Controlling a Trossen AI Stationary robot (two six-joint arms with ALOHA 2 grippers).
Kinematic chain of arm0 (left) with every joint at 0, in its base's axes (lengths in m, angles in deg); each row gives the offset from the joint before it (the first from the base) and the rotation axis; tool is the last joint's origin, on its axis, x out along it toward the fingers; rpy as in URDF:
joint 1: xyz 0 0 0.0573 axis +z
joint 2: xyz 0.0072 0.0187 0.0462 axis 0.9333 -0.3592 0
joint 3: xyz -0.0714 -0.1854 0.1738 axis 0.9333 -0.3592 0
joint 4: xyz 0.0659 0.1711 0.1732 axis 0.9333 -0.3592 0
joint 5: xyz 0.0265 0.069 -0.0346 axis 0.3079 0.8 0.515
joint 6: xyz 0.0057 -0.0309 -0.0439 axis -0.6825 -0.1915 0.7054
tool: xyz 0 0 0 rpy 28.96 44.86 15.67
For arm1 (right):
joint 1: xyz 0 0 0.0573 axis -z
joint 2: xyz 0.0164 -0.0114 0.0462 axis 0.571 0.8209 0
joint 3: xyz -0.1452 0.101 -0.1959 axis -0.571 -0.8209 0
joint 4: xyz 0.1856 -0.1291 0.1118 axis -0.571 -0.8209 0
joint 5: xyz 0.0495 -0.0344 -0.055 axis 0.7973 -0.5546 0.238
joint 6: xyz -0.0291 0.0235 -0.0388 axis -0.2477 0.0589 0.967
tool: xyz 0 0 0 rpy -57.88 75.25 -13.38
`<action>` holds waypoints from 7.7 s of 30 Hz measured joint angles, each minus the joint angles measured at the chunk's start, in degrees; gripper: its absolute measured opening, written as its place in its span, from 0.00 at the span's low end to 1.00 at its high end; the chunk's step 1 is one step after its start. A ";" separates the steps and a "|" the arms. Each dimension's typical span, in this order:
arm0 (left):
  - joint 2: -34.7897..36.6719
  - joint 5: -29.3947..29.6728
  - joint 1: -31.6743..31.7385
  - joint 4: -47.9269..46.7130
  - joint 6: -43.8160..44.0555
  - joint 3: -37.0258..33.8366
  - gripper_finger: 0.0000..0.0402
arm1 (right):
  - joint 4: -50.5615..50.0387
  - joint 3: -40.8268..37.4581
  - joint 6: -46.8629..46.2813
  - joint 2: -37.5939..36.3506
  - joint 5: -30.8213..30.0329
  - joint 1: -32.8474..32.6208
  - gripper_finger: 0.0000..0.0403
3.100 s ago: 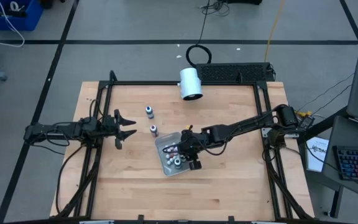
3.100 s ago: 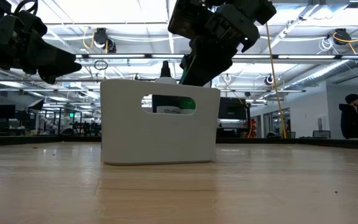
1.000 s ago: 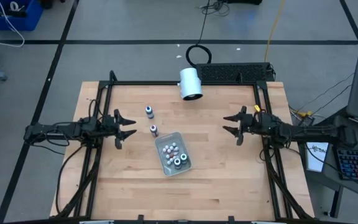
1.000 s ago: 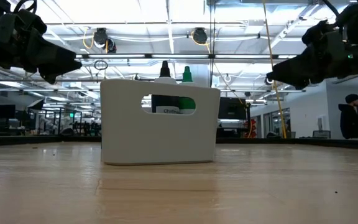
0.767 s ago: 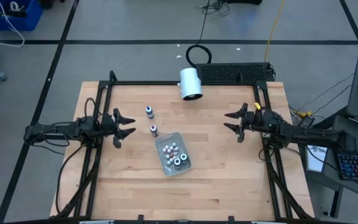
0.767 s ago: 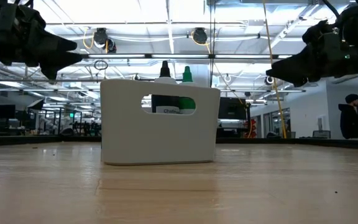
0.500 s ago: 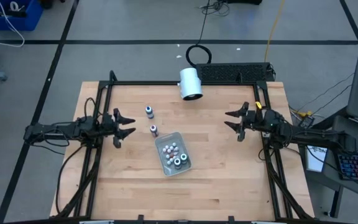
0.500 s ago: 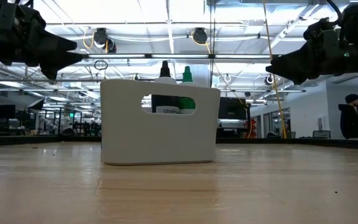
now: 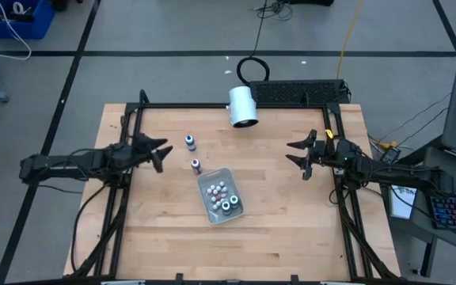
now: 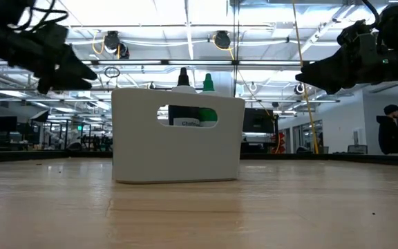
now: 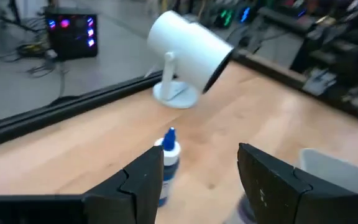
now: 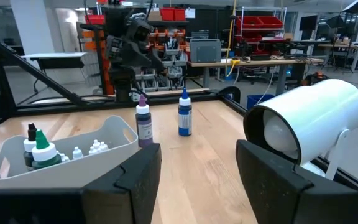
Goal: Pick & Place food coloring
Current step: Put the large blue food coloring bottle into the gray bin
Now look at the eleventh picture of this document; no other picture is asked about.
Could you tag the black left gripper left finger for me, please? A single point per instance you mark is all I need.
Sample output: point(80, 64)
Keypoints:
point(141, 186)

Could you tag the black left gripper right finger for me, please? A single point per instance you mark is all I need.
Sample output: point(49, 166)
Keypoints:
point(269, 186)

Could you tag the blue-capped food coloring bottle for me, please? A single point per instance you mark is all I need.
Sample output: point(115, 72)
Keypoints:
point(169, 155)

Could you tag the light grey plastic bin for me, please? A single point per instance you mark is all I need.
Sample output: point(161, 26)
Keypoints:
point(337, 171)

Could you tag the black computer with coloured lights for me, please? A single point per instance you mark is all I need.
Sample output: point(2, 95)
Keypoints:
point(71, 32)

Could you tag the black aluminium table frame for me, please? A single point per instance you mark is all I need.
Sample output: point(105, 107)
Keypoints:
point(42, 117)

